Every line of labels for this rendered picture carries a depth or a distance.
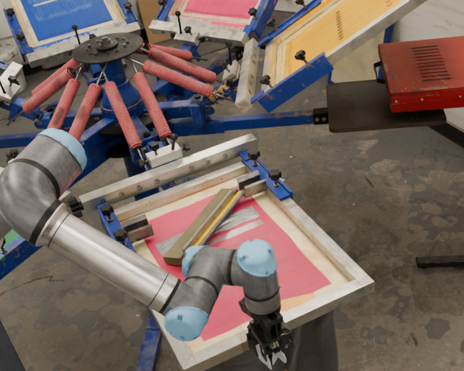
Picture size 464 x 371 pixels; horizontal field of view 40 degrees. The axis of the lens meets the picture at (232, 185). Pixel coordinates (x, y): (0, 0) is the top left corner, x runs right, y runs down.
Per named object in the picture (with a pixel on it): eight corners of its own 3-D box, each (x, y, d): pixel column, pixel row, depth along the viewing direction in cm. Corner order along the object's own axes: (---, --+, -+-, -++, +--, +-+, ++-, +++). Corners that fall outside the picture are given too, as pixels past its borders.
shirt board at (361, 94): (429, 90, 288) (430, 74, 283) (446, 138, 255) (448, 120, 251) (141, 115, 308) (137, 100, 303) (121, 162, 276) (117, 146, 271)
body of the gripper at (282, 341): (264, 364, 139) (258, 326, 132) (247, 338, 145) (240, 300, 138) (295, 350, 141) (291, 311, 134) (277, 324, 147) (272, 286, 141)
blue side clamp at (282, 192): (294, 207, 221) (292, 191, 217) (281, 213, 220) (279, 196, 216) (255, 168, 245) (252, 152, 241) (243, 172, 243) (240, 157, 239)
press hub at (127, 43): (217, 284, 332) (164, 37, 255) (146, 315, 321) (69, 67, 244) (189, 243, 362) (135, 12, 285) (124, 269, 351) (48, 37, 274)
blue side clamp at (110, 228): (142, 269, 206) (138, 253, 202) (127, 275, 205) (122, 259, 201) (116, 221, 229) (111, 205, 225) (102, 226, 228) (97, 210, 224)
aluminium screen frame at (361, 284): (374, 291, 183) (374, 281, 181) (185, 379, 167) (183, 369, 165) (251, 165, 244) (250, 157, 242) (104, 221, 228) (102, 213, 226)
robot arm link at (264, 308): (237, 285, 136) (271, 270, 138) (240, 300, 139) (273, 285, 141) (252, 307, 130) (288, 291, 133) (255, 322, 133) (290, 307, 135)
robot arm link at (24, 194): (-25, 185, 114) (211, 327, 117) (9, 152, 122) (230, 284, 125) (-36, 224, 121) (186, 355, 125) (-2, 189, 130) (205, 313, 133)
